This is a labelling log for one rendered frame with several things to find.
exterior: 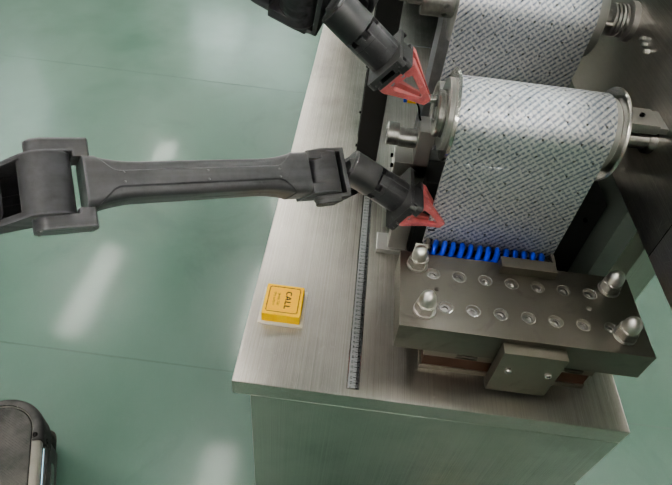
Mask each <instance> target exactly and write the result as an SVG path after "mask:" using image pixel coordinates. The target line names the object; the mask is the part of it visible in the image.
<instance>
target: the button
mask: <svg viewBox="0 0 672 485"><path fill-rule="evenodd" d="M304 296H305V288H301V287H293V286H286V285H278V284H270V283H269V284H268V286H267V290H266V294H265V299H264V303H263V307H262V311H261V319H262V320H265V321H273V322H280V323H288V324H296V325H299V324H300V319H301V313H302V307H303V302H304Z"/></svg>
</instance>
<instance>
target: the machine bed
mask: <svg viewBox="0 0 672 485"><path fill-rule="evenodd" d="M366 70H367V68H366V65H365V64H364V63H363V62H362V61H361V60H360V59H359V58H358V57H357V56H356V55H355V54H354V53H353V52H352V51H351V50H350V49H349V48H348V47H347V46H346V45H345V44H344V43H343V42H342V41H341V40H340V39H339V38H338V37H337V36H336V35H335V34H334V33H333V32H332V31H331V30H330V29H329V28H328V27H327V26H326V25H325V24H324V26H323V30H322V34H321V38H320V42H319V45H318V49H317V53H316V57H315V61H314V65H313V69H312V72H311V76H310V80H309V84H308V88H307V92H306V96H305V99H304V103H303V107H302V111H301V115H300V119H299V123H298V126H297V130H296V134H295V138H294V142H293V146H292V150H291V152H305V151H306V150H312V149H317V148H335V147H342V148H343V153H344V158H345V159H346V158H347V157H349V156H350V155H351V154H352V153H353V152H355V151H356V148H357V146H355V145H356V143H357V141H358V137H357V136H358V128H359V121H360V113H359V111H361V106H362V99H363V92H364V84H365V77H366ZM417 112H418V106H417V104H412V103H407V102H403V98H399V97H395V96H390V95H387V101H386V107H385V113H384V118H383V124H382V130H381V136H380V141H379V147H378V153H377V159H376V162H377V163H378V164H380V165H382V166H383V167H385V168H386V169H388V170H389V171H391V172H392V167H390V163H392V157H390V155H391V153H393V151H394V146H395V145H389V144H386V143H385V138H386V130H387V125H388V122H389V121H393V122H400V127H407V128H414V125H415V121H416V116H417ZM362 204H363V195H362V194H361V193H359V192H358V193H357V194H355V195H353V196H351V197H349V198H347V199H345V200H343V201H341V202H339V203H337V204H335V205H333V206H323V207H317V206H316V203H315V202H314V201H301V202H297V201H296V199H288V200H283V199H281V198H279V200H278V204H277V207H276V211H275V215H274V219H273V223H272V227H271V231H270V234H269V238H268V242H267V246H266V250H265V254H264V258H263V261H262V265H261V269H260V273H259V277H258V281H257V285H256V288H255V292H254V296H253V300H252V304H251V308H250V312H249V315H248V319H247V323H246V327H245V331H244V335H243V339H242V342H241V346H240V350H239V354H238V358H237V362H236V366H235V369H234V373H233V377H232V388H233V392H235V393H243V394H250V395H258V396H266V397H273V398H281V399H289V400H296V401H304V402H312V403H319V404H327V405H335V406H342V407H350V408H358V409H365V410H373V411H381V412H388V413H396V414H404V415H411V416H419V417H427V418H434V419H442V420H450V421H458V422H465V423H473V424H481V425H488V426H496V427H504V428H511V429H519V430H527V431H534V432H542V433H550V434H557V435H565V436H573V437H580V438H588V439H596V440H603V441H611V442H621V441H622V440H623V439H624V438H625V437H626V436H627V435H628V434H629V433H630V430H629V427H628V423H627V420H626V417H625V414H624V410H623V407H622V404H621V400H620V397H619V394H618V391H617V387H616V384H615V381H614V378H613V374H605V373H597V372H595V373H594V375H593V376H589V377H588V378H587V379H586V380H585V382H584V387H583V388H582V389H580V388H572V387H564V386H556V385H552V386H551V387H550V388H549V390H548V391H547V392H546V394H545V395H544V396H538V395H530V394H523V393H515V392H507V391H500V390H492V389H485V386H484V377H485V376H479V375H472V374H464V373H456V372H448V371H441V370H433V369H425V368H418V349H412V348H404V347H397V346H393V324H394V279H395V269H396V265H397V261H398V257H399V255H395V254H387V253H379V252H376V238H377V232H383V233H389V228H387V227H386V209H385V208H384V207H382V206H381V205H379V204H377V203H376V202H374V201H372V215H371V229H370V243H369V258H368V272H367V286H366V300H365V315H364V329H363V343H362V358H361V372H360V386H359V390H353V389H346V383H347V372H348V361H349V350H350V339H351V327H352V316H353V305H354V294H355V283H356V271H357V260H358V249H359V238H360V227H361V216H362ZM269 283H270V284H278V285H286V286H293V287H301V288H305V292H308V298H307V304H306V309H305V315H304V321H303V327H302V329H299V328H292V327H284V326H276V325H268V324H261V323H257V320H258V316H259V312H260V308H261V304H262V299H263V295H264V291H265V287H267V286H268V284H269Z"/></svg>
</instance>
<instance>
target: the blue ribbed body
mask: <svg viewBox="0 0 672 485"><path fill-rule="evenodd" d="M429 252H430V254H433V255H441V256H448V257H456V258H464V259H472V260H479V261H487V262H495V263H498V261H499V259H500V257H501V256H505V257H513V258H521V259H529V260H537V261H544V262H550V260H546V259H545V255H544V254H543V253H539V254H538V256H537V258H536V254H535V252H530V253H529V256H528V257H527V252H526V251H521V253H520V256H518V251H517V250H515V249H514V250H513V251H512V252H511V255H509V249H507V248H505V249H504V250H503V253H502V254H500V252H501V251H500V248H499V247H496V248H495V249H494V253H492V248H491V247H490V246H487V247H486V249H485V252H484V251H483V246H482V245H478V246H477V249H476V250H474V245H473V244H469V245H468V249H465V244H464V243H460V245H459V248H456V242H451V245H450V247H448V242H447V241H445V240H444V241H443V242H442V245H441V246H439V241H438V240H437V239H435V240H434V241H433V244H432V245H430V251H429Z"/></svg>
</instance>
